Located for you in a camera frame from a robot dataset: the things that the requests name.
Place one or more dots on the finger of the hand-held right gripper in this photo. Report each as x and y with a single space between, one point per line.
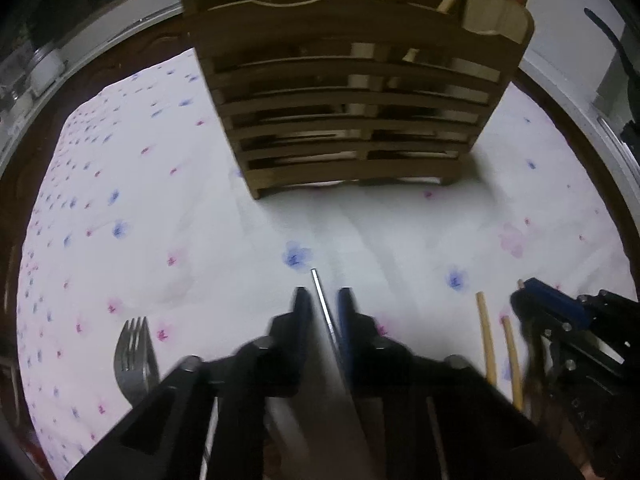
522 307
560 307

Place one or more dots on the metal table knife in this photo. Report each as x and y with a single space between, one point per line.
327 320

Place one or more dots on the white floral cloth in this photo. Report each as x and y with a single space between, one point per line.
200 220

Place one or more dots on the white jar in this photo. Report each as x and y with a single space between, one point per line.
47 72

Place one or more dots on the metal fork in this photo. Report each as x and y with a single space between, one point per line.
132 370

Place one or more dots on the wooden utensil holder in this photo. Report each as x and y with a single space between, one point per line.
300 105

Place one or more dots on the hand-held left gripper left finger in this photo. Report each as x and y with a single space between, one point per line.
302 310

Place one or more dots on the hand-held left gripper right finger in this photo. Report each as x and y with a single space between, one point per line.
345 320

